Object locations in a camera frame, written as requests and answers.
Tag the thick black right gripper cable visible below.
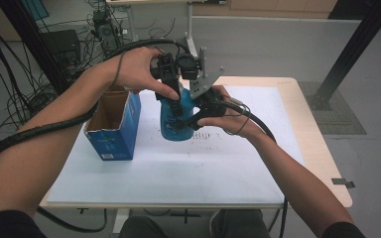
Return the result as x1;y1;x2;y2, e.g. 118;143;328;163
222;98;290;238

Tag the thin black wire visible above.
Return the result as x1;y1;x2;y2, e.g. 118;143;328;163
223;95;252;137

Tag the grey clip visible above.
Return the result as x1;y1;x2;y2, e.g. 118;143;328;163
330;178;357;189

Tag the person's left leg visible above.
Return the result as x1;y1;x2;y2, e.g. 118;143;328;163
118;215;171;238

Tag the black box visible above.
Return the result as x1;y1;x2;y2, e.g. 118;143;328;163
40;29;82;68

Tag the dark slanted metal post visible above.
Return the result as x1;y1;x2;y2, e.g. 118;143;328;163
0;0;71;96

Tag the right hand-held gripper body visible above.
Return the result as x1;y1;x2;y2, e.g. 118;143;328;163
188;65;230;132

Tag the black metal frame post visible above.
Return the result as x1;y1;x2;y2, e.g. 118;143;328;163
310;0;381;111

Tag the white table leg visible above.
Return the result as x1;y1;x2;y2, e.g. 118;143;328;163
111;207;131;236

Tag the grey floor mat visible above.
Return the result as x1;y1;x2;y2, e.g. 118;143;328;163
298;80;367;136

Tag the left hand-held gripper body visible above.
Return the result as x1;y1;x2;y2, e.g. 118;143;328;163
150;47;208;100

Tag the white stand leg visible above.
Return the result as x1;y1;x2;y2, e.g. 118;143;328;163
184;0;200;58

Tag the computer tower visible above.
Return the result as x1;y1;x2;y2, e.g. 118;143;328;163
91;9;124;58

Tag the person's right leg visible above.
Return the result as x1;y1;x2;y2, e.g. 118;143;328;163
208;208;273;238

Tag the person's leg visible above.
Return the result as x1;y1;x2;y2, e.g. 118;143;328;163
118;215;171;238
208;208;273;238

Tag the thick black left gripper cable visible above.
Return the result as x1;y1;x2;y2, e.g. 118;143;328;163
0;39;192;234

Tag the thick black gripper cable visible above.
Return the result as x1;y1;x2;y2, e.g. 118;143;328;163
0;39;192;234
222;98;290;238

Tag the blue cardboard box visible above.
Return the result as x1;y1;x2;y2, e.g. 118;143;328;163
82;86;143;162

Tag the tangle of black cables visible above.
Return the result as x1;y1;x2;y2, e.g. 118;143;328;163
0;0;63;162

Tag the person's left hand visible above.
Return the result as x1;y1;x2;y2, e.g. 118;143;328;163
111;47;182;101

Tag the person's right hand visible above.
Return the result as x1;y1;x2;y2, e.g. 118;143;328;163
196;84;268;144

